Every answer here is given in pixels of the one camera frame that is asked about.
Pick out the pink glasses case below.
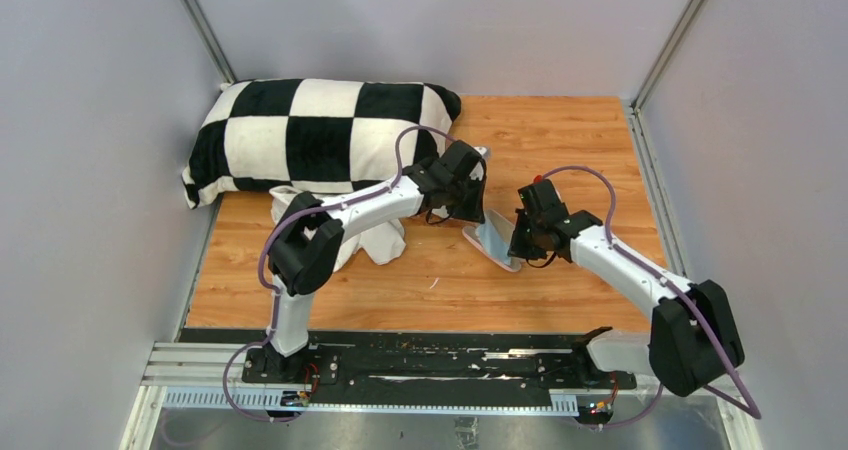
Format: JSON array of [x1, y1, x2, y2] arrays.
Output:
[[462, 209, 522, 273]]

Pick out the light blue cleaning cloth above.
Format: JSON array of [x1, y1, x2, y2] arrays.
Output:
[[475, 221, 510, 261]]

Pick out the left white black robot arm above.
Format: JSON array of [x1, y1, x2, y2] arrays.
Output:
[[259, 140, 491, 383]]

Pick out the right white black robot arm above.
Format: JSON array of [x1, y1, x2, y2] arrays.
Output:
[[509, 179, 745, 397]]

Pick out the white crumpled cloth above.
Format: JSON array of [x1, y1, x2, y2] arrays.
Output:
[[269, 185, 406, 272]]

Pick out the black white checkered pillow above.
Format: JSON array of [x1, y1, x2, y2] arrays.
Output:
[[181, 78, 462, 209]]

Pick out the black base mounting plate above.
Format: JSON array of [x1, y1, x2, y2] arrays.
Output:
[[241, 330, 636, 409]]

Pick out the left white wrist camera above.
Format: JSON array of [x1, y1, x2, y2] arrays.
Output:
[[474, 146, 492, 161]]

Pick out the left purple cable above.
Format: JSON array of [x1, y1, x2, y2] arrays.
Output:
[[221, 125, 465, 424]]

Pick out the purple cable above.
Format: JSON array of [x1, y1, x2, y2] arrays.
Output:
[[221, 125, 465, 424], [533, 165, 763, 432]]

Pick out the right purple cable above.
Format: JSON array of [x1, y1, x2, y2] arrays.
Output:
[[533, 165, 763, 432]]

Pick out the right aluminium frame post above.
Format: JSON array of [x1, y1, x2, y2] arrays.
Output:
[[631, 0, 707, 113]]

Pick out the aluminium frame post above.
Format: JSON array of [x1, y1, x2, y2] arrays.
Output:
[[179, 0, 237, 84], [631, 0, 707, 113]]

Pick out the aluminium slotted rail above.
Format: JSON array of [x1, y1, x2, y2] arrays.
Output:
[[142, 331, 644, 423]]

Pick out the left aluminium frame post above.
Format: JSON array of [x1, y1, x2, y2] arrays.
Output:
[[179, 0, 237, 84]]

